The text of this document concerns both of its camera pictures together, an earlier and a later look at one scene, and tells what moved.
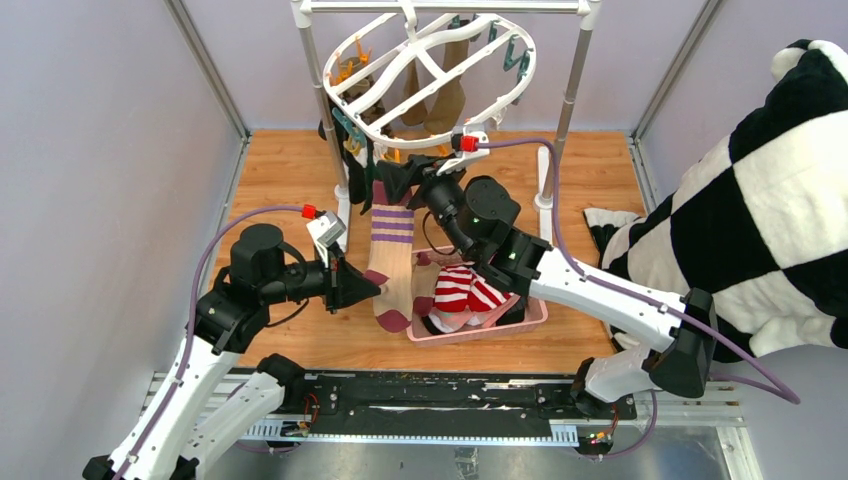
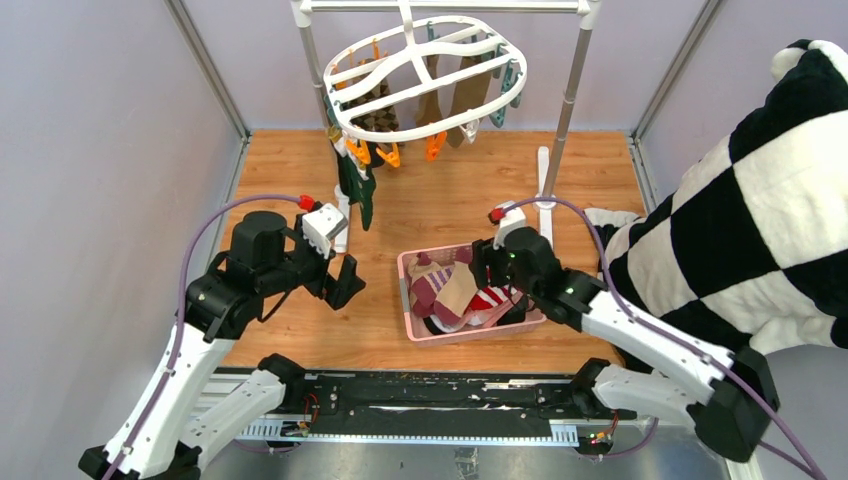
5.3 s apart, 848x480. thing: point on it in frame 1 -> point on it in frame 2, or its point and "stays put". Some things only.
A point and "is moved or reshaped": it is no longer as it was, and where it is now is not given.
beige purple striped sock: x=392 y=260 -> x=457 y=294
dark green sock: x=361 y=176 is moved or reshaped
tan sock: x=413 y=86 -> x=428 y=106
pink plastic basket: x=535 y=313 stays put
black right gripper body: x=440 y=194 -> x=500 y=269
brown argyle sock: x=347 y=68 -> x=383 y=120
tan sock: x=448 y=106 -> x=469 y=95
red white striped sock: x=452 y=289 -> x=491 y=296
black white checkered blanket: x=760 y=221 stays put
